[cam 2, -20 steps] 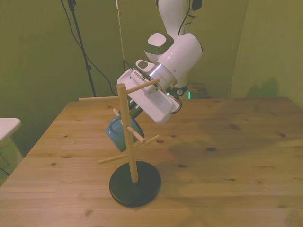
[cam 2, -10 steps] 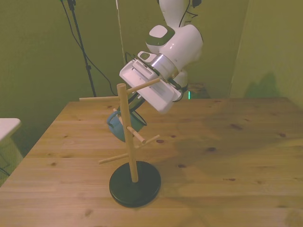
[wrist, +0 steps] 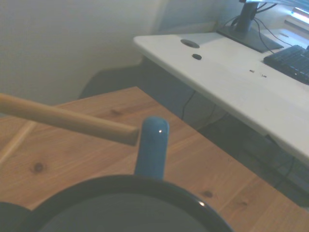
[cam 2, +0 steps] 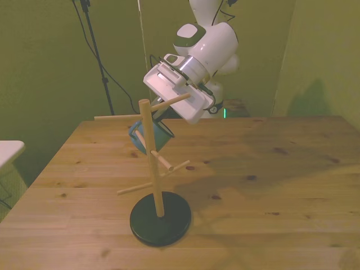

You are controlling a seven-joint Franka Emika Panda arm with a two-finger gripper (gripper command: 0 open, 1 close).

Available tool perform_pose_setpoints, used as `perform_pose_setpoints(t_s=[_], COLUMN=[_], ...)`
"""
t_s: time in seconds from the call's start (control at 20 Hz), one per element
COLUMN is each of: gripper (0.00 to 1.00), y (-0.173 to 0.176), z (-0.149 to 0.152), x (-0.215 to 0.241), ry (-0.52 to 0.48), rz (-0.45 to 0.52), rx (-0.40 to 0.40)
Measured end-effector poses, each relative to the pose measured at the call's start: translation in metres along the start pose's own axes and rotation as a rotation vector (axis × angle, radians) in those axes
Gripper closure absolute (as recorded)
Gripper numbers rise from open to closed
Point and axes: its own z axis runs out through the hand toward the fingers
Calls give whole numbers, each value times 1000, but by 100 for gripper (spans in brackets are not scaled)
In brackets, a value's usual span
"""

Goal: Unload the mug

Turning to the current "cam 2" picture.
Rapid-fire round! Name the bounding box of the thin white vertical pole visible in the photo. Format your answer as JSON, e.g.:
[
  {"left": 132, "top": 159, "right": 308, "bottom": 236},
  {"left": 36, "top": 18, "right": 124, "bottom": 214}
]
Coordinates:
[{"left": 137, "top": 0, "right": 150, "bottom": 74}]

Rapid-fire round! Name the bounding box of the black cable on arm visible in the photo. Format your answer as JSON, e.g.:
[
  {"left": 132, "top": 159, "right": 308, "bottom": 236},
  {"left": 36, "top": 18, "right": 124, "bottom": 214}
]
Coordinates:
[{"left": 218, "top": 0, "right": 239, "bottom": 21}]

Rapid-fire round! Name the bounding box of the white side table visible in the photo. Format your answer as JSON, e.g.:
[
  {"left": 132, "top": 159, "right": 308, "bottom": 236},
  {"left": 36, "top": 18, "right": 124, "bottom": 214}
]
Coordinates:
[{"left": 0, "top": 140, "right": 26, "bottom": 210}]

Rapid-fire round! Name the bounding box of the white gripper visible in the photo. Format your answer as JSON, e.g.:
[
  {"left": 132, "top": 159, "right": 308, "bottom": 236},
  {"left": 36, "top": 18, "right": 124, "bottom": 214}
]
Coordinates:
[{"left": 142, "top": 64, "right": 217, "bottom": 125}]

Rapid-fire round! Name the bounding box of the black tripod stand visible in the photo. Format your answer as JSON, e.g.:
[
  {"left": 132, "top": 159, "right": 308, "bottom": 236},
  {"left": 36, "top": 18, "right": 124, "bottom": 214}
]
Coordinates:
[{"left": 71, "top": 0, "right": 116, "bottom": 116}]

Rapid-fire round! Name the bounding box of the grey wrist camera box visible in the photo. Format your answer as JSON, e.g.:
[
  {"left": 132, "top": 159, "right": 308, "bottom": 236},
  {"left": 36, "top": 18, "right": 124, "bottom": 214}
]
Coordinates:
[{"left": 158, "top": 53, "right": 195, "bottom": 87}]

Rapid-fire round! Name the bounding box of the blue enamel mug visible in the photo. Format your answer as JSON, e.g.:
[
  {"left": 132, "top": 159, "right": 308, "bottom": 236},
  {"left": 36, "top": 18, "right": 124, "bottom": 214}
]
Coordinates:
[{"left": 128, "top": 118, "right": 176, "bottom": 154}]

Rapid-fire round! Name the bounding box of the black hanging cable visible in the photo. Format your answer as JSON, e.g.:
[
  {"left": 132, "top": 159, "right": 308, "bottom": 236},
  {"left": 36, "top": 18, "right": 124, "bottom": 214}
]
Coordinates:
[{"left": 73, "top": 0, "right": 134, "bottom": 115}]

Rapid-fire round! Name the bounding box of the wooden mug tree black base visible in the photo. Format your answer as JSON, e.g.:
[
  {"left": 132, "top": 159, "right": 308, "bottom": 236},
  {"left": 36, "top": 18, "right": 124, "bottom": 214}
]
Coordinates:
[{"left": 94, "top": 92, "right": 192, "bottom": 248}]

